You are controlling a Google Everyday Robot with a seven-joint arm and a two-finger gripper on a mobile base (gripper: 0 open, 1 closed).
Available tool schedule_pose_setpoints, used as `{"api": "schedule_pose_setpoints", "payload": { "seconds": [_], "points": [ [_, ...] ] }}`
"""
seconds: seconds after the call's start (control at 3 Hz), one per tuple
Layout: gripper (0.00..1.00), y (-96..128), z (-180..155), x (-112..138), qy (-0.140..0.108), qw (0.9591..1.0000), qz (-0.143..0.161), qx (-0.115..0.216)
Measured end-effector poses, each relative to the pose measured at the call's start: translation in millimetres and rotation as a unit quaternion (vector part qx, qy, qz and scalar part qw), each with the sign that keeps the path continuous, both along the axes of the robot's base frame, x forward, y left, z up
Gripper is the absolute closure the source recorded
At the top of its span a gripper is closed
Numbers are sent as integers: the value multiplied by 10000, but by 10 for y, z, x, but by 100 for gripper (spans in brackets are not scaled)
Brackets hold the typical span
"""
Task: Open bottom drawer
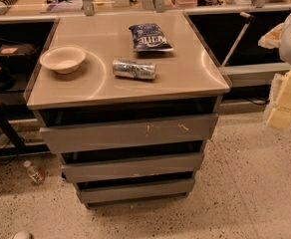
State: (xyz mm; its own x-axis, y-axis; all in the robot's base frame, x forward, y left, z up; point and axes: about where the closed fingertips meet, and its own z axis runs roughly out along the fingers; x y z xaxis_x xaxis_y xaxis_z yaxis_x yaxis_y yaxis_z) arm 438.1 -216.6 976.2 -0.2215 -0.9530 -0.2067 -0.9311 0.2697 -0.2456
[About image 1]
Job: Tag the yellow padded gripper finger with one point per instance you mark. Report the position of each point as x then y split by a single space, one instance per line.
278 111

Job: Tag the grey bottom drawer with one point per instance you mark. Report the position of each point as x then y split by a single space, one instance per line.
119 193

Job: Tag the grey drawer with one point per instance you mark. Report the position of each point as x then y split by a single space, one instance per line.
119 193
127 133
132 167

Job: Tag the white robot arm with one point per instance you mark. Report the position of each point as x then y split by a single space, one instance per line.
279 37

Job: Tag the grey middle drawer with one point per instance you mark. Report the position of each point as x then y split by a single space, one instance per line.
132 167

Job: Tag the grey drawer cabinet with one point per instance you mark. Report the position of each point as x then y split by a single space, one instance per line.
187 83

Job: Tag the grey top drawer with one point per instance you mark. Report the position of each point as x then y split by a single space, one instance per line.
127 133

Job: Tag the white stick with black tip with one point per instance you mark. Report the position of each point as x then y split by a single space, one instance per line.
248 20

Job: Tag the blue kettle chip bag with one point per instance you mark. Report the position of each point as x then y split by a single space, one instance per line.
149 37

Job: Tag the crushed silver can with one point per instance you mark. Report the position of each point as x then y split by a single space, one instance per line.
134 70

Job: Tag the white paper bowl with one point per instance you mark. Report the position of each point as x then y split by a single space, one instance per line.
63 59

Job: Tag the clear plastic water bottle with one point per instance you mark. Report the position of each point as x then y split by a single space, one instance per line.
34 172

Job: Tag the black equipment on left shelf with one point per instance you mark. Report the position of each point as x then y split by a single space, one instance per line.
16 59

